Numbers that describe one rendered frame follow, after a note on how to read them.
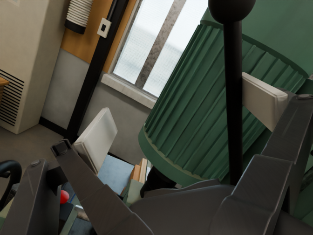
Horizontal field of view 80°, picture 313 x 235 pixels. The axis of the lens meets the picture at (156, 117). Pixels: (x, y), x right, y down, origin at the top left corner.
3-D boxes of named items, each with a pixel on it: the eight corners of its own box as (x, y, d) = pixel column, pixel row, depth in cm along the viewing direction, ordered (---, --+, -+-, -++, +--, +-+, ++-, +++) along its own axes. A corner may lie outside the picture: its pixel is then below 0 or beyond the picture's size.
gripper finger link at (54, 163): (76, 185, 13) (37, 193, 13) (99, 144, 17) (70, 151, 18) (66, 168, 12) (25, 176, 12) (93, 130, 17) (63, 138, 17)
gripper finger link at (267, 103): (275, 96, 11) (289, 93, 11) (236, 73, 18) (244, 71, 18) (276, 138, 13) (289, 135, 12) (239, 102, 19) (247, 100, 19)
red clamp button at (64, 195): (56, 190, 39) (57, 187, 38) (70, 195, 39) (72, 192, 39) (48, 202, 36) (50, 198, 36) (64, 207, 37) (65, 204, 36)
